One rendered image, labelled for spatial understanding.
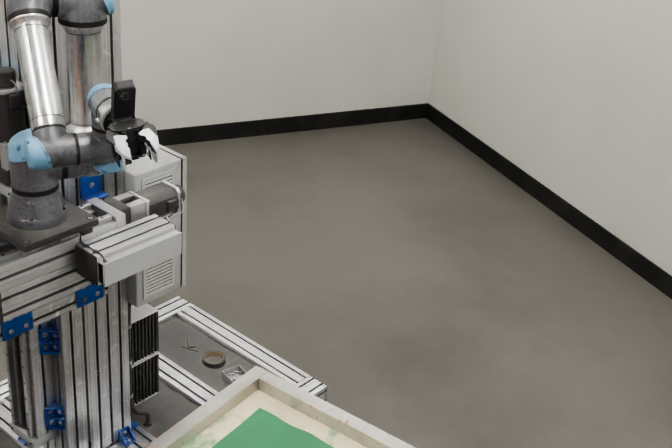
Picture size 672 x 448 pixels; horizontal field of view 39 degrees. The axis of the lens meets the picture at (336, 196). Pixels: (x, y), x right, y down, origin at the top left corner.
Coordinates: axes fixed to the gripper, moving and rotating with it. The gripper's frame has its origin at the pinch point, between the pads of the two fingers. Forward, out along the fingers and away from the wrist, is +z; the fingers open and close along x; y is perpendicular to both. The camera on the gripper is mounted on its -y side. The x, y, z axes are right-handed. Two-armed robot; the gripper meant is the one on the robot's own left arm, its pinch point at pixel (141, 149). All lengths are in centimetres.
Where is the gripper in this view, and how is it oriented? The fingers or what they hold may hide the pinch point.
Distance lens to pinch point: 189.8
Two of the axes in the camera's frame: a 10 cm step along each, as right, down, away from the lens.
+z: 4.3, 4.4, -7.9
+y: 0.4, 8.6, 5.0
